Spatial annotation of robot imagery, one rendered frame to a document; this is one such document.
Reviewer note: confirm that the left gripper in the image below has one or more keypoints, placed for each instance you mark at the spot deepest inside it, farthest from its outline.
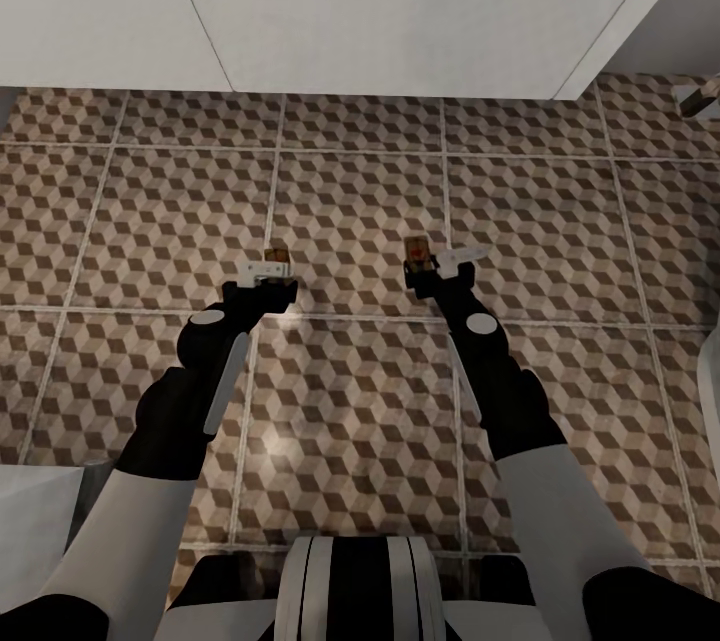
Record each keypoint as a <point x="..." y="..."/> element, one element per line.
<point x="267" y="298"/>

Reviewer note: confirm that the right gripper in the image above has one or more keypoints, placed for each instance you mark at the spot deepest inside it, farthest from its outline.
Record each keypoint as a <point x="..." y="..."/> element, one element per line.
<point x="430" y="283"/>

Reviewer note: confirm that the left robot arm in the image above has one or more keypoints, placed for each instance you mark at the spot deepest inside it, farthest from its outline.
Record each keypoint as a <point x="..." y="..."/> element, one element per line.
<point x="113" y="581"/>

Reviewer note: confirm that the serving cart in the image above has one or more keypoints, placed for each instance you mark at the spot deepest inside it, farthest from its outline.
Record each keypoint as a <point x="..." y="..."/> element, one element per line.
<point x="36" y="511"/>

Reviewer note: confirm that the mousetrap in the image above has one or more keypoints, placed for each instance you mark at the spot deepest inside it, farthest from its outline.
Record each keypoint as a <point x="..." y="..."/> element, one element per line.
<point x="278" y="254"/>
<point x="417" y="253"/>

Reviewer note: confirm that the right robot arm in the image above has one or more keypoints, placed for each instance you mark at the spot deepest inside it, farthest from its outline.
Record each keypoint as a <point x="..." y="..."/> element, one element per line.
<point x="589" y="580"/>

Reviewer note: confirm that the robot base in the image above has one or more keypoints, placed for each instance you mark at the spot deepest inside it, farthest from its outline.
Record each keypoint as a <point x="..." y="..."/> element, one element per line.
<point x="208" y="608"/>

